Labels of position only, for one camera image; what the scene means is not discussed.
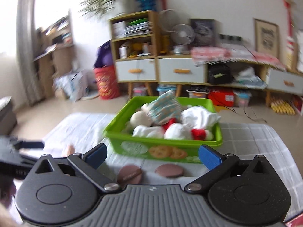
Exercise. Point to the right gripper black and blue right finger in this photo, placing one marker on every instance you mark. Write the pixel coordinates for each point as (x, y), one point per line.
(241, 191)

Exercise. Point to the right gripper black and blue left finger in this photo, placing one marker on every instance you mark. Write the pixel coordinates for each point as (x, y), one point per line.
(64, 190)

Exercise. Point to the santa plush toy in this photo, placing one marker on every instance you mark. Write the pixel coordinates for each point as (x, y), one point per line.
(174, 131)

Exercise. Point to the teal checked knit cloth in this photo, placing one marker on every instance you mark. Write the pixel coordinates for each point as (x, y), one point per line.
(165, 107)

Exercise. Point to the white cloth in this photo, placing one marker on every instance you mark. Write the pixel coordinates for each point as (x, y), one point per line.
(198, 117)

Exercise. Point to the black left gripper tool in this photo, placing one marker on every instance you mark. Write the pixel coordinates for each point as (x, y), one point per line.
(13, 163)

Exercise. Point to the grey checked tablecloth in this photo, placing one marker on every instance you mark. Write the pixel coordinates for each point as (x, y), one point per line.
(85, 130)

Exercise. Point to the brown oval pad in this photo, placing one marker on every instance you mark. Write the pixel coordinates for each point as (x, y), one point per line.
(129, 174)

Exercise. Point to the green plastic storage box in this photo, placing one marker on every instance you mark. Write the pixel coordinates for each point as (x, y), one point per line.
(124, 143)

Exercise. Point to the yellow egg tray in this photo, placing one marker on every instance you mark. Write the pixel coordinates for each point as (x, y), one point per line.
(280, 106)

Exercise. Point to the red cardboard box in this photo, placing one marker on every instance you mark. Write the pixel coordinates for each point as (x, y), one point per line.
(222, 97)

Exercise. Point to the white paper shopping bag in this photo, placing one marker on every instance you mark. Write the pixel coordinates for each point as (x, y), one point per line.
(74, 85)

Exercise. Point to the black bag in cabinet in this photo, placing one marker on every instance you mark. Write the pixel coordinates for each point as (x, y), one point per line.
(219, 73)

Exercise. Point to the red printed bucket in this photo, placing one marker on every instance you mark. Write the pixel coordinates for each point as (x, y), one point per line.
(107, 82)

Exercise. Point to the wooden shelf unit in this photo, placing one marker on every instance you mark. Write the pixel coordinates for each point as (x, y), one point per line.
(56, 54)

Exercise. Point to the purple garment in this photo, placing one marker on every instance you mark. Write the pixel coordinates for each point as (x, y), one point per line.
(104, 56)

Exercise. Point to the pink lace cloth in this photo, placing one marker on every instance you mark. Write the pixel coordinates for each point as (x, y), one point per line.
(216, 55)

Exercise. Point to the framed cartoon portrait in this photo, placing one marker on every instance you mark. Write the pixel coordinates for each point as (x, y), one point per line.
(267, 38)

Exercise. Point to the framed cat picture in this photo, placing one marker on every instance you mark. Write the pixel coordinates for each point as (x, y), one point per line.
(205, 32)

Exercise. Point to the wooden TV cabinet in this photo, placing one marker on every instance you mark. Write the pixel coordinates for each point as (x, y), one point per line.
(180, 70)

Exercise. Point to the white desk fan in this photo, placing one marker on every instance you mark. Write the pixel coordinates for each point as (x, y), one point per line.
(182, 35)

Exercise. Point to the blue Stitch plush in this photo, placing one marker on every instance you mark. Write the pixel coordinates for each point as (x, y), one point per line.
(145, 5)

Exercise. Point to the white wire fan guard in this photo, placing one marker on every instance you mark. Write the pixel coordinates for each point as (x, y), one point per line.
(168, 19)

